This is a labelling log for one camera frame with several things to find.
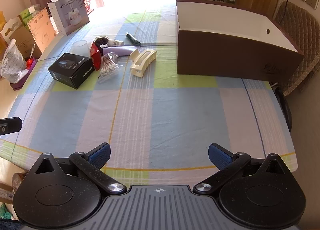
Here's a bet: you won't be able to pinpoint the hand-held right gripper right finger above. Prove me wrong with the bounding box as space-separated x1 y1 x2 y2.
193 143 292 195

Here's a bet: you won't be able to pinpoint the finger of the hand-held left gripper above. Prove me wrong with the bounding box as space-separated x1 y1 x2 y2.
0 117 23 136

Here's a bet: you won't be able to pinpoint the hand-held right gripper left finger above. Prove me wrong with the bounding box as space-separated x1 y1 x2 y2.
29 143 127 195

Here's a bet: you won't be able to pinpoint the black product box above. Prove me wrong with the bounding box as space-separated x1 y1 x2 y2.
48 53 95 89

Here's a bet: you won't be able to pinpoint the red snack packet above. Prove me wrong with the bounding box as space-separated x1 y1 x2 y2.
90 42 103 72

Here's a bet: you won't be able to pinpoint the brown storage box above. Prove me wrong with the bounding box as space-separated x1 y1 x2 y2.
176 0 305 82

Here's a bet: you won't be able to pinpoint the clear plastic container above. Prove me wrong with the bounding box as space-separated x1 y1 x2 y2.
72 40 88 56

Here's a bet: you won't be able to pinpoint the purple bottle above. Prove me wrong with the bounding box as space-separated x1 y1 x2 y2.
102 46 137 57

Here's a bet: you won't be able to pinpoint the brown velvet scrunchie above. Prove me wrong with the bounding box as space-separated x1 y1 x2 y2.
93 37 109 48

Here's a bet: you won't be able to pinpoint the green tube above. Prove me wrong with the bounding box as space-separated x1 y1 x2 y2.
126 32 141 46

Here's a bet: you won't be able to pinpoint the purple box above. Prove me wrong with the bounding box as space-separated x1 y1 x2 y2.
10 58 38 92

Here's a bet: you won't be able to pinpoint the clear plastic bag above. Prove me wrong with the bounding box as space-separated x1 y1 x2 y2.
0 39 27 83

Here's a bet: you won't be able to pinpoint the small cardboard box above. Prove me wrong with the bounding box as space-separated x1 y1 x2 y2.
0 171 28 204

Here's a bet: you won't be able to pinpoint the black curved object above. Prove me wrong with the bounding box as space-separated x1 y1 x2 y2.
273 86 293 133

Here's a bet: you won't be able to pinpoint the brown cardboard box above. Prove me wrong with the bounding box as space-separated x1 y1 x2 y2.
0 16 42 59

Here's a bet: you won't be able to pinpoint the bag of cotton swabs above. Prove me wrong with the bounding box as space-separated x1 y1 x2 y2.
98 53 125 80

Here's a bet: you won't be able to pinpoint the pink cardboard carrier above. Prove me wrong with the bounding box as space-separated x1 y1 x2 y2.
27 8 56 51

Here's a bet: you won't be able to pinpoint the cream hair claw clip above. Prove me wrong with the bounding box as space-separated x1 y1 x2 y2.
129 48 158 79

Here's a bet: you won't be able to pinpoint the green tissue packs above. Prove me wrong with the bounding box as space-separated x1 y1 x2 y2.
19 5 42 24

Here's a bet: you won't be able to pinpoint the white humidifier box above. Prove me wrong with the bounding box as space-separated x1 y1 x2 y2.
47 0 90 36

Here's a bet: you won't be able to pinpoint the brown quilted chair cushion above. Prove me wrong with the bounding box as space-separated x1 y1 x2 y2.
272 1 320 98

